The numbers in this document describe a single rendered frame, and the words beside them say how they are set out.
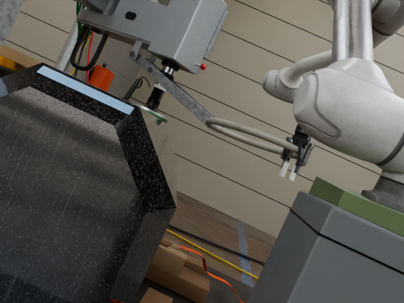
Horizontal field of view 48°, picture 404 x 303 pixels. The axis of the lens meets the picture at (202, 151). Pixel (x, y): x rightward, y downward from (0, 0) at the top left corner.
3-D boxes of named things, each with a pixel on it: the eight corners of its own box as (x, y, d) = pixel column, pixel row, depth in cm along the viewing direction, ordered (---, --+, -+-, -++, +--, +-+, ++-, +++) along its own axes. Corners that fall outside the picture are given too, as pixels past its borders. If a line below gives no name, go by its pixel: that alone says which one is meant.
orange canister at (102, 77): (81, 85, 495) (94, 58, 494) (95, 92, 544) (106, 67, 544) (98, 93, 493) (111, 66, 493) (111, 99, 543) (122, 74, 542)
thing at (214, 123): (184, 114, 197) (187, 107, 197) (233, 140, 238) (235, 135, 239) (284, 143, 171) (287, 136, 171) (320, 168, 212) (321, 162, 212)
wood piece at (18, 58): (-3, 53, 206) (2, 43, 206) (4, 56, 216) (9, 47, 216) (38, 73, 208) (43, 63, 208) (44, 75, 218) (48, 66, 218)
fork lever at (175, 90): (125, 54, 244) (130, 47, 244) (146, 67, 261) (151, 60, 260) (204, 125, 209) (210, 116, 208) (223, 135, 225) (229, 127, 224)
